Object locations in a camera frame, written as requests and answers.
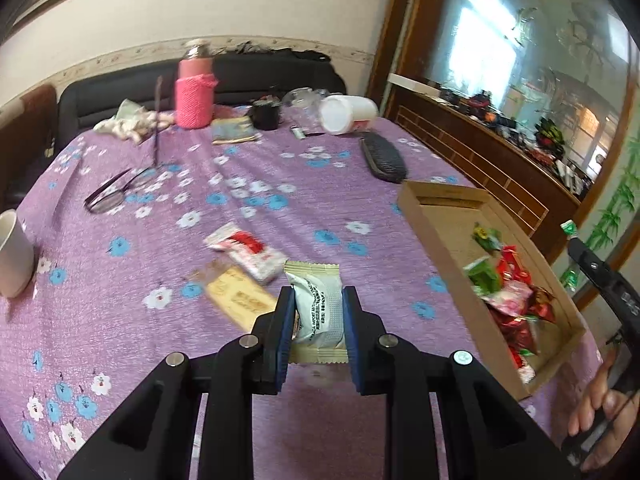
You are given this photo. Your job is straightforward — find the clear glass jar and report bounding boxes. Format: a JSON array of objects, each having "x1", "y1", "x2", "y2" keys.
[{"x1": 281, "y1": 87, "x2": 328, "y2": 111}]

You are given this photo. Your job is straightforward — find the black cup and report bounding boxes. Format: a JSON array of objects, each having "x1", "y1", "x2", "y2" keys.
[{"x1": 250, "y1": 87, "x2": 286, "y2": 131}]

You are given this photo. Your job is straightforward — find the person's right hand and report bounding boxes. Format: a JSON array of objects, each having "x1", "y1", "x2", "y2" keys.
[{"x1": 567, "y1": 347, "x2": 640, "y2": 471}]

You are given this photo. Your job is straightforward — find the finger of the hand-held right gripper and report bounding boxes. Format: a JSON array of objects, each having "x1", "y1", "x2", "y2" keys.
[{"x1": 566, "y1": 237, "x2": 608, "y2": 281}]

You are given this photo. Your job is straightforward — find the black glasses case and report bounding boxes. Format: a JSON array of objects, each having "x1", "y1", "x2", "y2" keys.
[{"x1": 360, "y1": 131, "x2": 408, "y2": 183}]

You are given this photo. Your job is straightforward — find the white packet red print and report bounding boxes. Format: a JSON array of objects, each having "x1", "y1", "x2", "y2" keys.
[{"x1": 202, "y1": 221, "x2": 283, "y2": 282}]

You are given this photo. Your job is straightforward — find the bottle with pink knit sleeve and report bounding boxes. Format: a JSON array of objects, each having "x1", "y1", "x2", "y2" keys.
[{"x1": 175, "y1": 39, "x2": 220, "y2": 129}]

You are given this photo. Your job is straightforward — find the dark clothes on sofa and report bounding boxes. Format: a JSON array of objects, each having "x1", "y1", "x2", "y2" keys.
[{"x1": 220, "y1": 40, "x2": 333, "y2": 63}]

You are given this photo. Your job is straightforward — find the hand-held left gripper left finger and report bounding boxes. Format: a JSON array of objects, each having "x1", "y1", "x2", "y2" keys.
[{"x1": 57, "y1": 285, "x2": 297, "y2": 480}]

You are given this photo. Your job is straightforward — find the small red foil packet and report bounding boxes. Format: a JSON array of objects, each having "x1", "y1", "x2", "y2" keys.
[{"x1": 507, "y1": 347, "x2": 538, "y2": 383}]

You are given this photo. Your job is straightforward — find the black eyeglasses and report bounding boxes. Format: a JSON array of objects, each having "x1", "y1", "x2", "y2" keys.
[{"x1": 84, "y1": 76, "x2": 183, "y2": 213}]

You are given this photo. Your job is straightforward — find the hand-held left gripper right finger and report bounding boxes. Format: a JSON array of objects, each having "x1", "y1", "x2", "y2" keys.
[{"x1": 341, "y1": 285, "x2": 576, "y2": 480}]

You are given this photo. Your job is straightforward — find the small green yellow packet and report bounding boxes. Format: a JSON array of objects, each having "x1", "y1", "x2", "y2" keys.
[{"x1": 472, "y1": 222, "x2": 503, "y2": 252}]

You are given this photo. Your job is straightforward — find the pale green white packet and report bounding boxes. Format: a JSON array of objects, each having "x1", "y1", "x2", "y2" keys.
[{"x1": 284, "y1": 259, "x2": 349, "y2": 365}]

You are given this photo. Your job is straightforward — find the cream yellow biscuit packet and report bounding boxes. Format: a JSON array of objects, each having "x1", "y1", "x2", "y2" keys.
[{"x1": 192, "y1": 260, "x2": 281, "y2": 333}]

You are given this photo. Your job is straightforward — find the cardboard box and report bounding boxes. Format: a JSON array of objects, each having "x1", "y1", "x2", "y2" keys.
[{"x1": 397, "y1": 180, "x2": 586, "y2": 401}]

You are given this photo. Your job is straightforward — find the flat white box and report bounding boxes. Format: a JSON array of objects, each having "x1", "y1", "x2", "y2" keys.
[{"x1": 387, "y1": 73, "x2": 441, "y2": 98}]

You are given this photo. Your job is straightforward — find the assorted items on ledge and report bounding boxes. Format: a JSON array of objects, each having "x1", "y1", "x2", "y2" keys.
[{"x1": 440, "y1": 87, "x2": 601, "y2": 196}]

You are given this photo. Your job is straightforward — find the green bamboo wall decal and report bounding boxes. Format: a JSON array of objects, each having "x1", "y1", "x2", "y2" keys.
[{"x1": 560, "y1": 135, "x2": 640, "y2": 306}]

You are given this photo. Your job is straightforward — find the white plastic jar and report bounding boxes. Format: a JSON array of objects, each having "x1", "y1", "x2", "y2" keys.
[{"x1": 319, "y1": 94, "x2": 380, "y2": 136}]

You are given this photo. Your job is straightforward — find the small notebook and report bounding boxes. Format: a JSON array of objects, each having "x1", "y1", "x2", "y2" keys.
[{"x1": 210, "y1": 116, "x2": 262, "y2": 145}]

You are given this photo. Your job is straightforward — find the brown chair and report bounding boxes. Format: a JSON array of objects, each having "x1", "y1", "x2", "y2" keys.
[{"x1": 0, "y1": 84, "x2": 58, "y2": 211}]

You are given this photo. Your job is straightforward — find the red packet black yellow label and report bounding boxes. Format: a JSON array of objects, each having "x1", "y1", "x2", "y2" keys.
[{"x1": 498, "y1": 245, "x2": 521, "y2": 273}]

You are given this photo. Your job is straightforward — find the bright red long packet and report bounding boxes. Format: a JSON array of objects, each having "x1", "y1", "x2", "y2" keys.
[{"x1": 510, "y1": 260, "x2": 534, "y2": 286}]

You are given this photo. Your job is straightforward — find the wooden partition cabinet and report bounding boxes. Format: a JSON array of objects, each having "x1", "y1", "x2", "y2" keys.
[{"x1": 367, "y1": 0, "x2": 640, "y2": 261}]

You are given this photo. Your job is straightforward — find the white mug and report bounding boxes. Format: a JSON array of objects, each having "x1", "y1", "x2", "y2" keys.
[{"x1": 0, "y1": 210, "x2": 37, "y2": 299}]

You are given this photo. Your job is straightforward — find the black sofa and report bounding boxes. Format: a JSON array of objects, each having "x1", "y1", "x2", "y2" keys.
[{"x1": 57, "y1": 50, "x2": 348, "y2": 136}]

